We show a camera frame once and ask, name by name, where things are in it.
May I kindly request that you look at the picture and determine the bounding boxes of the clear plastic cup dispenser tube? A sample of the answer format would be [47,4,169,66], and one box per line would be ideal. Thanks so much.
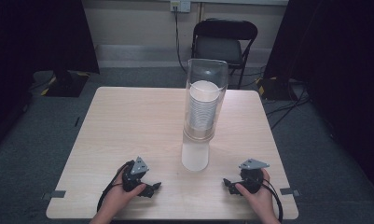
[181,58,229,143]

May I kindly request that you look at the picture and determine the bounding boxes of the black wall socket cable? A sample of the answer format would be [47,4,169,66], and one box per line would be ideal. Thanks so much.
[173,7,188,75]

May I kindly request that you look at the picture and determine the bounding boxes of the stack of white paper cups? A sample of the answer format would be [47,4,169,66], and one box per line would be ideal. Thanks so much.
[187,79,222,132]

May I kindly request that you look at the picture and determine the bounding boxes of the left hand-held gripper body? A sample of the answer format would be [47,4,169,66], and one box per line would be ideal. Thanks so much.
[121,156,156,198]

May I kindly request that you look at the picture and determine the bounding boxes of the single white paper cup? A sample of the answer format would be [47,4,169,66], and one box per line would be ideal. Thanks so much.
[181,136,211,173]

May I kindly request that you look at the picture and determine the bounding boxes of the white wall socket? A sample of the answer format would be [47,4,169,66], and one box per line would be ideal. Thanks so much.
[170,0,192,14]

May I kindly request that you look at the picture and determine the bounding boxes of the person's right hand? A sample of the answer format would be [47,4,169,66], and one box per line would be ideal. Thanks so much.
[234,169,273,217]

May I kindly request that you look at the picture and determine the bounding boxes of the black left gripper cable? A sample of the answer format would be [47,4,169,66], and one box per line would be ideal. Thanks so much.
[96,160,135,213]

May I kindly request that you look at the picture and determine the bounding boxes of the grey tape strip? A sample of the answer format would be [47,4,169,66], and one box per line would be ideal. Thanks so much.
[279,187,301,197]
[41,189,67,201]

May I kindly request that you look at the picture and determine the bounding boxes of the black folding chair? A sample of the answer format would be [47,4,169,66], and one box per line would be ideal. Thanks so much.
[190,18,259,91]

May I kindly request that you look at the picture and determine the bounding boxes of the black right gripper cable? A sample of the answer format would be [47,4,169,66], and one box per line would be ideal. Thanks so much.
[261,177,284,223]

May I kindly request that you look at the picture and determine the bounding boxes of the person's left hand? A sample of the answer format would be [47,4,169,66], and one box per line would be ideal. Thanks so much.
[104,166,147,217]

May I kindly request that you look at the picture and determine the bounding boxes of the black stand base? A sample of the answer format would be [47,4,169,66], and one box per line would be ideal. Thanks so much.
[256,76,301,102]
[44,69,91,98]

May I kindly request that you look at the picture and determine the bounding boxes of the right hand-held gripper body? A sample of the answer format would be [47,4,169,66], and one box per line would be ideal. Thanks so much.
[238,158,270,195]

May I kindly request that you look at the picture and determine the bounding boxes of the black curtain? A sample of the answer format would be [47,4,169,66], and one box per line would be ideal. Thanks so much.
[263,0,374,200]
[0,0,101,157]

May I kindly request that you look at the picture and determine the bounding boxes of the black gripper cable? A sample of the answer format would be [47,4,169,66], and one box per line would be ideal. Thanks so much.
[261,177,284,223]
[96,160,135,213]

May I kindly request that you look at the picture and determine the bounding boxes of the black floor cables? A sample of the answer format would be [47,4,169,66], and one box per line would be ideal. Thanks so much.
[264,88,312,131]

